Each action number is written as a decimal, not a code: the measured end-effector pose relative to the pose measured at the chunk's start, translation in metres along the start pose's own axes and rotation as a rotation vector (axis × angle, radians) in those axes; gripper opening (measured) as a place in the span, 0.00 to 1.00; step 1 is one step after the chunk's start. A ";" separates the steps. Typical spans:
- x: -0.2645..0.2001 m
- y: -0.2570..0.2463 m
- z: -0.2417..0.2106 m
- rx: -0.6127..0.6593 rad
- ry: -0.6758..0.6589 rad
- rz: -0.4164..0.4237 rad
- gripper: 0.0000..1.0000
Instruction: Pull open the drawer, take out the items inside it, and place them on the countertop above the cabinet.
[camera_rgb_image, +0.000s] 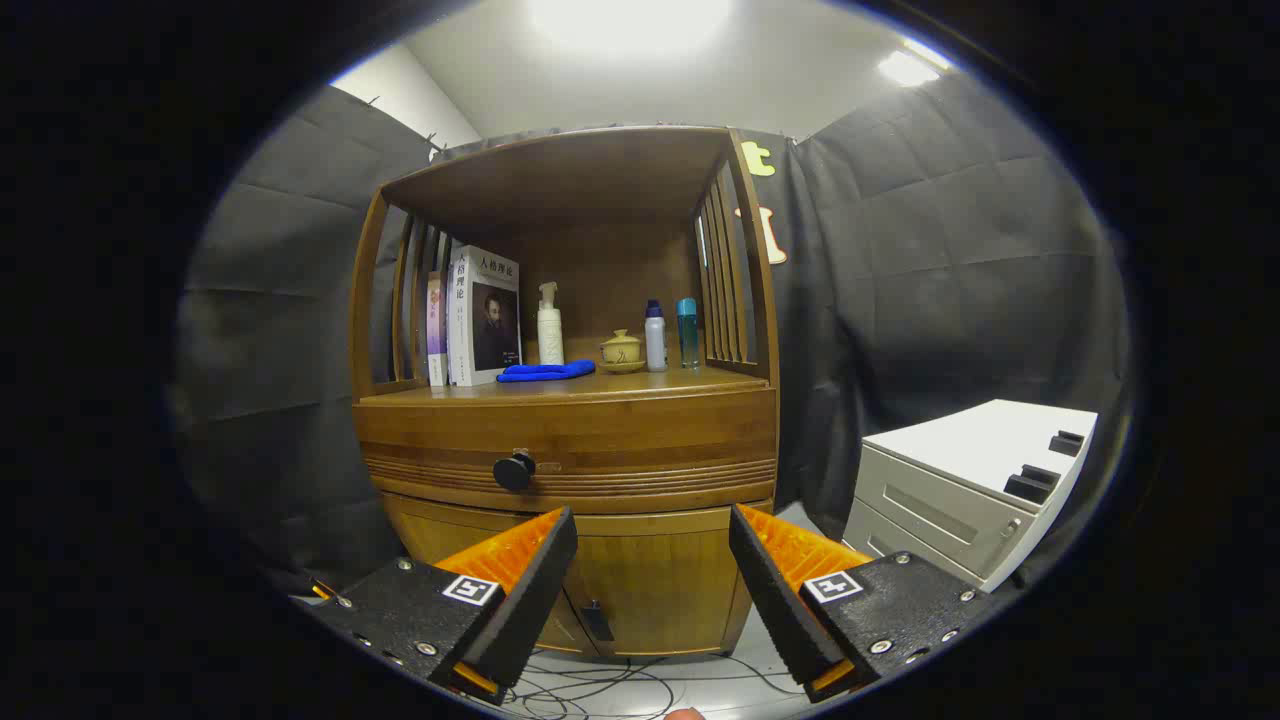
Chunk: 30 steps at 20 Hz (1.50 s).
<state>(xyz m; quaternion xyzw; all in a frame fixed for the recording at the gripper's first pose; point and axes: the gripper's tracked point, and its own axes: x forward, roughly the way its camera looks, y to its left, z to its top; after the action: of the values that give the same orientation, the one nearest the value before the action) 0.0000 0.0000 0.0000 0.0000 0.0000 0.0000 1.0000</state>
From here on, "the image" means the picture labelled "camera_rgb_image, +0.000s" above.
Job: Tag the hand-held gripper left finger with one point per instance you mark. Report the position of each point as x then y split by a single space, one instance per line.
530 590

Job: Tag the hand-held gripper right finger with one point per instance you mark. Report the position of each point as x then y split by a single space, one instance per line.
775 590

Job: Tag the black round drawer knob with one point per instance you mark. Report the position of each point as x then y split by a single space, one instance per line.
513 472

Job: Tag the wooden drawer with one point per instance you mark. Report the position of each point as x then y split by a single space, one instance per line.
640 430

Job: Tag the wooden cabinet door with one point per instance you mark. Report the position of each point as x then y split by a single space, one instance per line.
440 525
660 580

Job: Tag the wooden countertop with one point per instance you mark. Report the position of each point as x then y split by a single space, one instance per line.
650 384

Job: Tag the white filing cabinet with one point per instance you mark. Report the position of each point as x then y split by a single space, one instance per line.
980 440

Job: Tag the wooden cabinet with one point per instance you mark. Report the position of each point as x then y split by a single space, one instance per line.
600 180

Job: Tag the blue cloth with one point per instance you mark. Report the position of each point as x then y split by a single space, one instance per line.
545 372

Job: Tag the white pump bottle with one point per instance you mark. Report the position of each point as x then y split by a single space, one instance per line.
550 340

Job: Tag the yellow lidded teacup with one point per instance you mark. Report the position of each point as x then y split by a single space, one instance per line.
621 350

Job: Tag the teal bottle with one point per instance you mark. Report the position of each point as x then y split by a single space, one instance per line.
688 335

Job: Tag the white portrait book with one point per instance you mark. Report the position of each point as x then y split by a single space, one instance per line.
495 320

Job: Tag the white bottle blue cap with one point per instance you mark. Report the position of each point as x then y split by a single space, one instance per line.
655 345

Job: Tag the purple book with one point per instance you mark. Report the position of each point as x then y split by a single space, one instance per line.
437 330

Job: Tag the rectangular ceiling light panel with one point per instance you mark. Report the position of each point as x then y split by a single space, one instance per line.
908 68

